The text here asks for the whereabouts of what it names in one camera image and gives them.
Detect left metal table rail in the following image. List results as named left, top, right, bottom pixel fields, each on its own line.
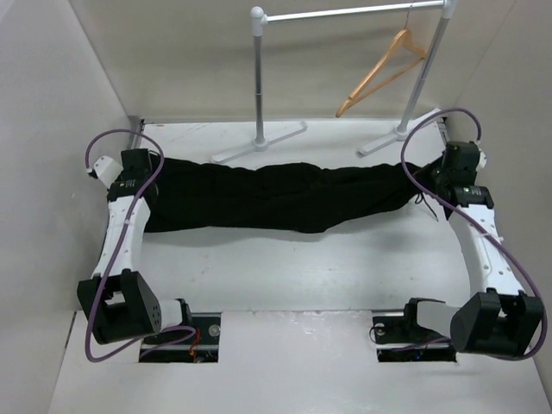
left=84, top=115, right=144, bottom=311

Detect right metal table rail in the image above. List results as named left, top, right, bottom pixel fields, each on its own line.
left=436, top=118, right=505, bottom=308

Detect metal table rail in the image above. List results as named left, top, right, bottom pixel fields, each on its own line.
left=84, top=115, right=144, bottom=311
left=436, top=118, right=505, bottom=308

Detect wooden clothes hanger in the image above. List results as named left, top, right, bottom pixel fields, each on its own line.
left=336, top=11, right=429, bottom=118

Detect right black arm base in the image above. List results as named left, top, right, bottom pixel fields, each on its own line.
left=369, top=312, right=456, bottom=363

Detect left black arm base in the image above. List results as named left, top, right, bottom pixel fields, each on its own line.
left=138, top=313, right=222, bottom=364

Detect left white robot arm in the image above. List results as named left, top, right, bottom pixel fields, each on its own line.
left=77, top=149, right=194, bottom=344

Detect black trousers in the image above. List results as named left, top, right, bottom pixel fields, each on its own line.
left=146, top=159, right=440, bottom=234

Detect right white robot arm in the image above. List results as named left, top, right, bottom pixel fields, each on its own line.
left=399, top=141, right=545, bottom=360

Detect white clothes rack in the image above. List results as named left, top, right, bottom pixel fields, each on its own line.
left=210, top=0, right=459, bottom=164

